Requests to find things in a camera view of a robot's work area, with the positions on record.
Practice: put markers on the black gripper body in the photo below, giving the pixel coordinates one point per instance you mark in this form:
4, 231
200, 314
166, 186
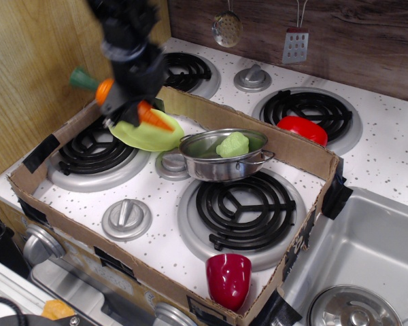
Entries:
140, 70

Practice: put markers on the orange toy carrot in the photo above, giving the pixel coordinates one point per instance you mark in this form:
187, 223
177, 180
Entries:
116, 103

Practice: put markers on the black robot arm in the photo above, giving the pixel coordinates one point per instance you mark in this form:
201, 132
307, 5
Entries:
125, 24

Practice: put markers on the light green plate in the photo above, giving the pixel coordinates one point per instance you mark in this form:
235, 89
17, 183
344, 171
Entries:
148, 137

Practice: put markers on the back left black burner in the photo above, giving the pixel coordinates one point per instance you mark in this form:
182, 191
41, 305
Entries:
185, 71

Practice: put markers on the black burner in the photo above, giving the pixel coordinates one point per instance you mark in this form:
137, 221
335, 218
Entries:
251, 214
322, 109
94, 150
185, 71

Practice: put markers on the front left black burner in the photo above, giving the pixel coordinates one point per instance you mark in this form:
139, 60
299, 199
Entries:
94, 150

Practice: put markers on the hanging steel skimmer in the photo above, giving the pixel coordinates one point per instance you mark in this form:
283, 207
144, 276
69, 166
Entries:
227, 27

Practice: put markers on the middle silver stove knob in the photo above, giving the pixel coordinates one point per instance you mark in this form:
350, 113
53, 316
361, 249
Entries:
170, 165

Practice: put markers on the silver stove knob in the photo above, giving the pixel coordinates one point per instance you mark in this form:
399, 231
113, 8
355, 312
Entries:
126, 220
253, 79
170, 165

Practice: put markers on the back silver stove knob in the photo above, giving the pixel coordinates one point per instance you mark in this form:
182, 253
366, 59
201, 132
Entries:
253, 79

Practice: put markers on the small steel pot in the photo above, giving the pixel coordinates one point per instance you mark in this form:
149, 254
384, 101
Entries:
204, 164

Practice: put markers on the green toy lettuce piece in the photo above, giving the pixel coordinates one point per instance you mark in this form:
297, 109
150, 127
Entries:
235, 144

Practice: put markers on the front silver stove knob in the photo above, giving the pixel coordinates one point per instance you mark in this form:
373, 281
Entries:
126, 220

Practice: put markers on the hanging steel spatula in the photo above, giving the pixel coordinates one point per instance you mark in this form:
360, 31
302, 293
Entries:
296, 39

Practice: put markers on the cardboard fence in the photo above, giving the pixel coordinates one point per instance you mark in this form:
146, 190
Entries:
167, 263

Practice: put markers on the front right black burner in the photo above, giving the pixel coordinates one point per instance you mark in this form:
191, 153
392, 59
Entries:
251, 214

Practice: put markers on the back right black burner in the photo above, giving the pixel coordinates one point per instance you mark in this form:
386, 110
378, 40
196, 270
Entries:
322, 109

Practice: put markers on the silver oven knob left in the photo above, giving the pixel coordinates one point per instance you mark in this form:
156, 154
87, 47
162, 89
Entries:
41, 246

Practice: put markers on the silver oven knob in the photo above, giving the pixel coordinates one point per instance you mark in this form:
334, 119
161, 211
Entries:
41, 246
167, 315

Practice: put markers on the red toy cup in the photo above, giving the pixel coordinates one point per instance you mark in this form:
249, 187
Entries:
228, 279

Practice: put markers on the silver oven knob right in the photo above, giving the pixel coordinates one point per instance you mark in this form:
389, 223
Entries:
167, 315

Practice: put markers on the orange sponge piece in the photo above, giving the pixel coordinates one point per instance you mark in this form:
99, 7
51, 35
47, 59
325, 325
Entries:
57, 309

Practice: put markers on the steel sink basin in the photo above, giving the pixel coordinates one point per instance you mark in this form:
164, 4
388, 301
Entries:
366, 246

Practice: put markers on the steel pot lid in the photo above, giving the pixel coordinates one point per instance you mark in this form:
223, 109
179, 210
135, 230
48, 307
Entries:
352, 306

